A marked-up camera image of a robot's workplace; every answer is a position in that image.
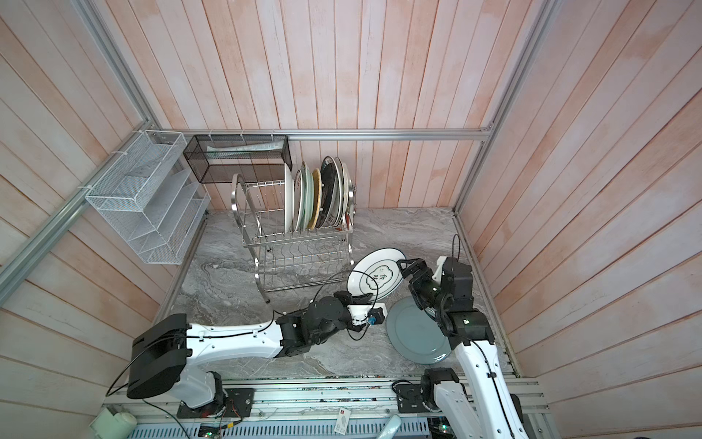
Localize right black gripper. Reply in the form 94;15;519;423
399;258;449;314

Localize white plate black rings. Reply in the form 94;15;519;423
346;247;408;302

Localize grey green large plate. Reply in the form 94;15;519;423
385;297;452;365

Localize silver metal dish rack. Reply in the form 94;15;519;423
230;174;354;303

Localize dark blue glazed plate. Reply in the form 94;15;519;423
316;157;336;228

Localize green rim white plate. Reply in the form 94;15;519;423
327;157;345;227

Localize yellow woven bamboo tray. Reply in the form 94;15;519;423
307;168;323;230

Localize cream floral plate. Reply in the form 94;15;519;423
342;162;353;229

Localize light green flower plate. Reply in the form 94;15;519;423
300;164;314;230

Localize orange sunburst plate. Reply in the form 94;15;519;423
283;165;294;233
292;169;305;232

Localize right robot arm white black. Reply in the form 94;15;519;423
398;257;528;438

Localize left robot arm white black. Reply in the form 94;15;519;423
107;291;387;412

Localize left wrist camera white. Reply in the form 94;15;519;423
347;304;388;329

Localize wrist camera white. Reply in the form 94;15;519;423
347;304;388;329
433;256;447;284

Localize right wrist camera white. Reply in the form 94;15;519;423
433;256;447;284

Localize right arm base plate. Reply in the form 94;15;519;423
390;380;439;413

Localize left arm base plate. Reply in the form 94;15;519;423
223;388;255;419

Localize black mesh wall basket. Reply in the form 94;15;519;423
184;134;294;184

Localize white wire mesh shelf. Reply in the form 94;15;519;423
86;131;210;265

